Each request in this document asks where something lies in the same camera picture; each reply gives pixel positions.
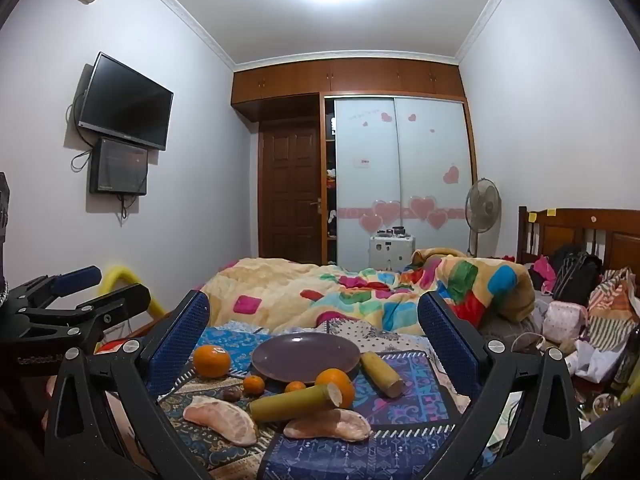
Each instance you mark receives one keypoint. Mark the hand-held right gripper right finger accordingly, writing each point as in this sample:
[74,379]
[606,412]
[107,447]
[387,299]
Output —
[442,332]

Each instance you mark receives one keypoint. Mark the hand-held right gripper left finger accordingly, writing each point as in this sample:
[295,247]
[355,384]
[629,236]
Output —
[180,335]

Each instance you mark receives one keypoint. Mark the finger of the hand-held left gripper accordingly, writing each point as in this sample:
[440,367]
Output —
[117,300]
[75,278]

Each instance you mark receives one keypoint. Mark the large orange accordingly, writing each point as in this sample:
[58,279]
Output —
[212,361]
[337,381]

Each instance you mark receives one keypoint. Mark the yellow sugarcane piece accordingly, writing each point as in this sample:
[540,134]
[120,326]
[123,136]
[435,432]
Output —
[380,372]

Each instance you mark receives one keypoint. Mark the red jujube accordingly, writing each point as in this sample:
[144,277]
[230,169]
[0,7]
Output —
[230,394]

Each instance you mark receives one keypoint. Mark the small mandarin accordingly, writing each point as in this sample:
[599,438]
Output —
[295,387]
[254,385]

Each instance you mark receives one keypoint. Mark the brown round plate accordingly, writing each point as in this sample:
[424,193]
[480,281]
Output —
[300,355]

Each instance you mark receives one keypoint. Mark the green pear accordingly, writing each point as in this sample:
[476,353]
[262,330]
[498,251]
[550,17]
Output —
[285,403]

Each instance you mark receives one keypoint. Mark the blue patchwork bed cloth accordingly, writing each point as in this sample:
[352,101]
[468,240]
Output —
[400,400]

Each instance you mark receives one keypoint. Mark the white appliance box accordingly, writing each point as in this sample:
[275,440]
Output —
[390,252]

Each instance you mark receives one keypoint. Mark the pink clothing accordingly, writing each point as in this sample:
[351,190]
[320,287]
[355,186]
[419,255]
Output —
[542,270]

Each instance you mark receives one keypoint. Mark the small pink bag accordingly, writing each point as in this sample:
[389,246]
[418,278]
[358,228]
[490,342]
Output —
[562,320]

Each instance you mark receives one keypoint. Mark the colourful checked blanket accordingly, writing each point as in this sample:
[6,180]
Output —
[300,285]

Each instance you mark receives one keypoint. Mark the standing electric fan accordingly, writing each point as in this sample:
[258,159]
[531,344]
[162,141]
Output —
[482,205]

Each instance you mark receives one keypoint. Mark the wooden bed headboard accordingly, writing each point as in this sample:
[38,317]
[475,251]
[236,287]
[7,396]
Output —
[560,230]

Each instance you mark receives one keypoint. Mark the white plastic bag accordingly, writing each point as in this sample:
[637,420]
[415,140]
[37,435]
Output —
[600,357]

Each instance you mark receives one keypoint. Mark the striped bag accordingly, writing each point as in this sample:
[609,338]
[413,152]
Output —
[610,310]

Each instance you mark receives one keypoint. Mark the wooden wardrobe with glass doors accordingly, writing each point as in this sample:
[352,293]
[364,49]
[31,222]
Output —
[400,160]

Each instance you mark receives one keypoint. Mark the brown wooden door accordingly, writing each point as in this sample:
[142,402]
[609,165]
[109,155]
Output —
[290,185]

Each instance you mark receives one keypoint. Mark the small black wall monitor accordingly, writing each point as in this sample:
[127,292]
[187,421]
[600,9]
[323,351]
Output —
[120,167]

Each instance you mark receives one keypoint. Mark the wall-mounted black television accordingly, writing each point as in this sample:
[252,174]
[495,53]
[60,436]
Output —
[125,100]

